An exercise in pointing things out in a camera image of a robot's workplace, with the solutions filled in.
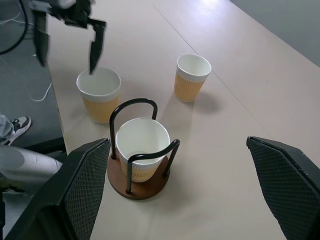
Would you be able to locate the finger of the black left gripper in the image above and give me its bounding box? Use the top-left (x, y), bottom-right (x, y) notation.
top-left (87, 18), bottom-right (108, 76)
top-left (33, 8), bottom-right (51, 68)

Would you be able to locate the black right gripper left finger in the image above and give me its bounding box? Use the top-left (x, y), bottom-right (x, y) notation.
top-left (0, 138), bottom-right (111, 240)

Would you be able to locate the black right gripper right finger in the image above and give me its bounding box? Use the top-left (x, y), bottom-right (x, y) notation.
top-left (245, 135), bottom-right (320, 240)

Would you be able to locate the orange white paper cup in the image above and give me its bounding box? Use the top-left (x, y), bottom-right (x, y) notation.
top-left (173, 53), bottom-right (213, 103)
top-left (115, 117), bottom-right (172, 184)
top-left (76, 67), bottom-right (122, 125)

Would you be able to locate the silver robot body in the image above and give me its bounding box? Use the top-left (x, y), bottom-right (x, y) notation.
top-left (0, 144), bottom-right (64, 195)

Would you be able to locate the black white sneaker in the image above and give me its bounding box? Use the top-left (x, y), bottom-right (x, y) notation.
top-left (0, 115), bottom-right (33, 147)

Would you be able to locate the grey trouser leg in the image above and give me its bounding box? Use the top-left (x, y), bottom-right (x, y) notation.
top-left (0, 112), bottom-right (14, 141)

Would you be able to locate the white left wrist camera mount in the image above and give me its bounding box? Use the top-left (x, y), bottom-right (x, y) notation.
top-left (51, 0), bottom-right (76, 9)

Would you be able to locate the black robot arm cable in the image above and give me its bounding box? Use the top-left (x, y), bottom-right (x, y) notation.
top-left (0, 0), bottom-right (36, 55)

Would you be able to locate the black table frame bar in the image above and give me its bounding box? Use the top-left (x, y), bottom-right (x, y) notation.
top-left (14, 136), bottom-right (68, 156)

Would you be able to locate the thin white floor cable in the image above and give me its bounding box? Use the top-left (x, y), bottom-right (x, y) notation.
top-left (0, 56), bottom-right (53, 103)

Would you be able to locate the black wire cup holder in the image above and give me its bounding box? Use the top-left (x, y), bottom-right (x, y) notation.
top-left (106, 97), bottom-right (181, 201)

